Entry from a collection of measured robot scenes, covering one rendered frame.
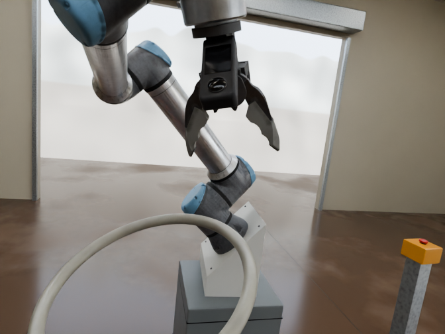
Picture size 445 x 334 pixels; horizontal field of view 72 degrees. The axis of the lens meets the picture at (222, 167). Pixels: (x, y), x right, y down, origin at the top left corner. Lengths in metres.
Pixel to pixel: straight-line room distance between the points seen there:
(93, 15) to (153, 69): 0.58
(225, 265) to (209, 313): 0.19
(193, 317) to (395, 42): 6.11
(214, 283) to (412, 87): 6.12
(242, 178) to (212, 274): 0.41
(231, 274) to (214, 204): 0.30
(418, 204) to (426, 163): 0.86
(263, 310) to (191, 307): 0.29
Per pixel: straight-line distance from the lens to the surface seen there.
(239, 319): 0.62
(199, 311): 1.31
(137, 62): 1.05
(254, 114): 0.47
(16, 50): 5.42
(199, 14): 0.44
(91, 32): 0.51
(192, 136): 0.50
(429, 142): 7.39
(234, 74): 0.41
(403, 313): 1.93
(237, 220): 1.35
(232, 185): 1.29
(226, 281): 1.35
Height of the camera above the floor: 1.60
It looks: 10 degrees down
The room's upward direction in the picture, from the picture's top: 6 degrees clockwise
